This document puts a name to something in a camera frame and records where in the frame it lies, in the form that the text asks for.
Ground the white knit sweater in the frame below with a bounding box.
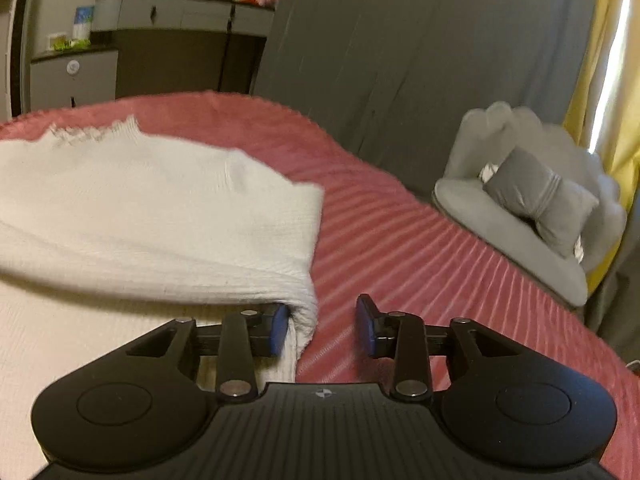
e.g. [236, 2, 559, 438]
[1, 118, 323, 479]

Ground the pink ribbed bed blanket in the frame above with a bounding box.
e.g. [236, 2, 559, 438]
[1, 92, 639, 479]

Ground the grey bow cushion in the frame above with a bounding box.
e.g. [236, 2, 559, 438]
[483, 146, 599, 258]

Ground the grey shell-shaped chair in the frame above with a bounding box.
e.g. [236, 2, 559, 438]
[433, 102, 627, 308]

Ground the grey curtain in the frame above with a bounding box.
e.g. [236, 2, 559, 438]
[255, 0, 596, 197]

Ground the yellow curtain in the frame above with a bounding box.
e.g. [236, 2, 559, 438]
[562, 0, 640, 295]

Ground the grey vanity desk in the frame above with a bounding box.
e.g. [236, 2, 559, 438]
[91, 0, 274, 98]

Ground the grey bedside cabinet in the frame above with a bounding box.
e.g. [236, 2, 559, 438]
[29, 50, 118, 112]

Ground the green item on cabinet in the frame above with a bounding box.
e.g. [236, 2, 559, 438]
[47, 32, 91, 52]

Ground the blue white tissue pack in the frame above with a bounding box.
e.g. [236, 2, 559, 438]
[72, 6, 94, 40]

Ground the white door frame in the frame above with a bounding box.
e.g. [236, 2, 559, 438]
[1, 0, 29, 122]

